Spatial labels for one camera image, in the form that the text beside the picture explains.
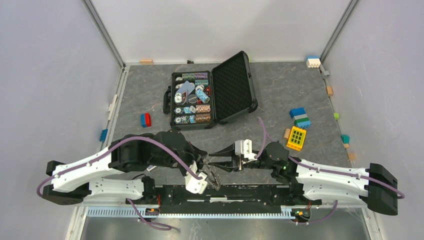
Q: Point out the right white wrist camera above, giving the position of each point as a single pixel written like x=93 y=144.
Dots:
x=244 y=149

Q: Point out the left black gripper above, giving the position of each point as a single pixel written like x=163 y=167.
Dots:
x=196 y=156

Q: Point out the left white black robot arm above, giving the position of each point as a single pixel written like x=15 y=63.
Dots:
x=91 y=178

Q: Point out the wooden cylinder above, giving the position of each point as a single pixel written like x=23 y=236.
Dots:
x=287 y=133

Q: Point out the teal brick right edge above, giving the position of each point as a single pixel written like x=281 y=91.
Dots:
x=345 y=138

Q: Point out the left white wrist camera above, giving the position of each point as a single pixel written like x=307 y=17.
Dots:
x=196 y=186

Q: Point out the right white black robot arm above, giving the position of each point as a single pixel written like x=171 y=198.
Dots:
x=373 y=185

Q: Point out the red blue brick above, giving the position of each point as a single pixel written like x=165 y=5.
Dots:
x=145 y=120

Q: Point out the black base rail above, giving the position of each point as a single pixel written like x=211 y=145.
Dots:
x=229 y=199

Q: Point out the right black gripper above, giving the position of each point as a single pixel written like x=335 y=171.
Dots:
x=229 y=166

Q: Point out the tan wooden block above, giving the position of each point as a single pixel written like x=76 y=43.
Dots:
x=146 y=61

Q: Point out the blue playing card deck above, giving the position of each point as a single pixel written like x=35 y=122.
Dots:
x=150 y=168

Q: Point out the orange block right edge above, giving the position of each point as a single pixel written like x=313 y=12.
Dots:
x=329 y=91

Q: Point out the yellow window brick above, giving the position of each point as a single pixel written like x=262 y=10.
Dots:
x=296 y=138

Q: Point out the black poker chip case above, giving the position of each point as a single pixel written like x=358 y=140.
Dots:
x=224 y=93

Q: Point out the blue brick on left rail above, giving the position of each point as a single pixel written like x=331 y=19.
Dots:
x=103 y=135

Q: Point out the black dealer button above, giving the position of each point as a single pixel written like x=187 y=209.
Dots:
x=192 y=99

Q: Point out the white blue corner brick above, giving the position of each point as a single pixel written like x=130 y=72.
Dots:
x=313 y=61

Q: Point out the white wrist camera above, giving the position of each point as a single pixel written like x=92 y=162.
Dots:
x=196 y=186
x=244 y=149

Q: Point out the tan block right edge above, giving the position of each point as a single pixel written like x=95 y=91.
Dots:
x=351 y=156

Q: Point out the blue green brick stack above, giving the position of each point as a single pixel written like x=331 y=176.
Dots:
x=300 y=118

